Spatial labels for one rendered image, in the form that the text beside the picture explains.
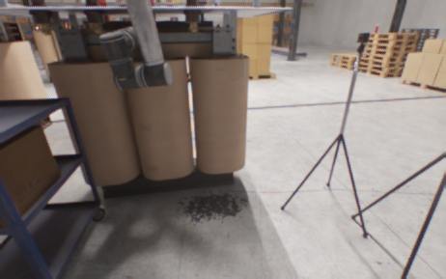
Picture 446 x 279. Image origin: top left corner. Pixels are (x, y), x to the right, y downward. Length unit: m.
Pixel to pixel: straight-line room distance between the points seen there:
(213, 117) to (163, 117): 0.35
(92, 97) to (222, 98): 0.83
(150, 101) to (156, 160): 0.45
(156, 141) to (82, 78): 0.59
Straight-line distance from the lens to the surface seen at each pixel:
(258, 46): 6.42
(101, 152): 1.79
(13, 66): 3.80
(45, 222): 1.95
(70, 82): 1.68
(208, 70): 1.55
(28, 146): 1.40
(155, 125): 1.64
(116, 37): 1.19
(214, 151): 1.74
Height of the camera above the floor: 1.25
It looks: 26 degrees down
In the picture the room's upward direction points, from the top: 1 degrees counter-clockwise
